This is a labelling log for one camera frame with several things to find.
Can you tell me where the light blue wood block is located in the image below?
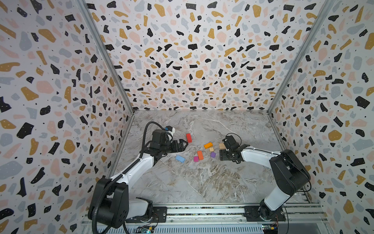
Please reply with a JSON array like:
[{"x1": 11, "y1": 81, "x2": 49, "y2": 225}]
[{"x1": 175, "y1": 155, "x2": 186, "y2": 163}]

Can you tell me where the orange-red wood block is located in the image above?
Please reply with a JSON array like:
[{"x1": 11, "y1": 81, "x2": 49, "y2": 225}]
[{"x1": 197, "y1": 151, "x2": 204, "y2": 160}]

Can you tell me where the natural wood block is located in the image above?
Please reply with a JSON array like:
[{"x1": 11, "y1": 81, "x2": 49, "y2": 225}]
[{"x1": 219, "y1": 143, "x2": 227, "y2": 150}]

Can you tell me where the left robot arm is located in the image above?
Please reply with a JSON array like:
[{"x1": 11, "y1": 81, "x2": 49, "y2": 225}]
[{"x1": 88, "y1": 126, "x2": 189, "y2": 234}]

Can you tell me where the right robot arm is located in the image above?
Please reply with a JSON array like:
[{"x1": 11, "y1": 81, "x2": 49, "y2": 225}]
[{"x1": 220, "y1": 135, "x2": 311, "y2": 221}]

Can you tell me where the red wood block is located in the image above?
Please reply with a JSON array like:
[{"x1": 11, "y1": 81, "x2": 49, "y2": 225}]
[{"x1": 186, "y1": 134, "x2": 192, "y2": 143}]

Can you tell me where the yellow-orange wood block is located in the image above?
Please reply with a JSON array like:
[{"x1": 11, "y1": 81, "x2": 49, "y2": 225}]
[{"x1": 204, "y1": 142, "x2": 213, "y2": 149}]

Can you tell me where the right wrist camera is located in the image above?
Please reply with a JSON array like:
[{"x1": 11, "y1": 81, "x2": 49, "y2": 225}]
[{"x1": 223, "y1": 136, "x2": 240, "y2": 151}]

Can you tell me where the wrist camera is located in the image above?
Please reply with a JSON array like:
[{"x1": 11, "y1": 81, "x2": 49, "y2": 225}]
[
  {"x1": 164, "y1": 126, "x2": 175, "y2": 136},
  {"x1": 223, "y1": 136, "x2": 240, "y2": 151}
]

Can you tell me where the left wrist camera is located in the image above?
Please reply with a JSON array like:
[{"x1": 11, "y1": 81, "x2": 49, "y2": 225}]
[{"x1": 164, "y1": 126, "x2": 175, "y2": 136}]

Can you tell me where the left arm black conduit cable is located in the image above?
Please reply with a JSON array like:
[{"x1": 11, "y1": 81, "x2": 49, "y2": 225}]
[{"x1": 91, "y1": 121, "x2": 164, "y2": 234}]

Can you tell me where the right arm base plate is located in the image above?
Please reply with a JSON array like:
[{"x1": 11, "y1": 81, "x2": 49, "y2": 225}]
[{"x1": 243, "y1": 205, "x2": 286, "y2": 222}]

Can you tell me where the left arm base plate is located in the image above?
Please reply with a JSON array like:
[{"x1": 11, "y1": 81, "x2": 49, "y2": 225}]
[{"x1": 126, "y1": 206, "x2": 168, "y2": 224}]

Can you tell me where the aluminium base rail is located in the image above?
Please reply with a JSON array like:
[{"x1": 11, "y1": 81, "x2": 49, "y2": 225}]
[{"x1": 80, "y1": 202, "x2": 331, "y2": 234}]

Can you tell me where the left frame aluminium post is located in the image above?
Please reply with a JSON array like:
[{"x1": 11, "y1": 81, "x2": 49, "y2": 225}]
[{"x1": 72, "y1": 0, "x2": 135, "y2": 115}]

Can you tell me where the frame aluminium post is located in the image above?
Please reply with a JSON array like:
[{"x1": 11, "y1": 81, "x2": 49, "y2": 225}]
[
  {"x1": 72, "y1": 0, "x2": 135, "y2": 115},
  {"x1": 267, "y1": 0, "x2": 337, "y2": 115}
]

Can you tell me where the right frame aluminium post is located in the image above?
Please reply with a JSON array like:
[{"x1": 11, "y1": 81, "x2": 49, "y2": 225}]
[{"x1": 267, "y1": 0, "x2": 337, "y2": 115}]

